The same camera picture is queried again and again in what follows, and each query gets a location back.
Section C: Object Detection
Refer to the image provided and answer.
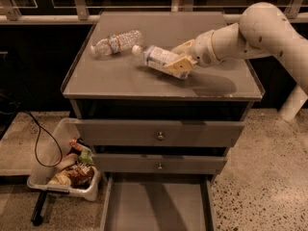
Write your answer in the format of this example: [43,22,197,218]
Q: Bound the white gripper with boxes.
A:
[167,30,220,73]

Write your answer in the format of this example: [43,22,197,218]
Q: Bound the grey top drawer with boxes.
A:
[76,119,244,147]

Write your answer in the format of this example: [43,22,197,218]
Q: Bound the blue plastic bottle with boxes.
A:
[132,45,190,80]

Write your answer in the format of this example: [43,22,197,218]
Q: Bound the black power cable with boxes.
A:
[0,93,64,168]

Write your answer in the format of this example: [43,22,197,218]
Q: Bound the brass top drawer knob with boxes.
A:
[157,132,165,141]

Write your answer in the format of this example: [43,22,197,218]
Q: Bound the grey middle drawer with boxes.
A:
[92,153,226,174]

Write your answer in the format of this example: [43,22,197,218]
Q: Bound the white cylindrical post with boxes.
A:
[278,85,308,121]

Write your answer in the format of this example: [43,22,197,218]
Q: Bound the brown snack bag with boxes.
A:
[49,163,95,188]

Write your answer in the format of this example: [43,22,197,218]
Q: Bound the grey drawer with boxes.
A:
[76,119,244,147]
[100,173,217,231]
[92,153,226,174]

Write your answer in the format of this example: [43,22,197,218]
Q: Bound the white plastic bin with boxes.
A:
[27,117,100,201]

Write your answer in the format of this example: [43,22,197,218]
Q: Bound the clear water bottle red label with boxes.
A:
[90,30,143,56]

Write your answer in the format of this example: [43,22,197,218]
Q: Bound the grey bottom drawer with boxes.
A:
[100,173,217,231]

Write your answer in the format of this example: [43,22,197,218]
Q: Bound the grey drawer cabinet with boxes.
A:
[60,11,266,231]

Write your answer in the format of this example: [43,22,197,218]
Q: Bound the metal window railing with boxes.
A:
[0,0,308,25]

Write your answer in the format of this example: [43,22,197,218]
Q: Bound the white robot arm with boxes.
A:
[172,2,308,93]

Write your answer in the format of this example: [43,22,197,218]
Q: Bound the green snack packet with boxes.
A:
[78,148,94,166]

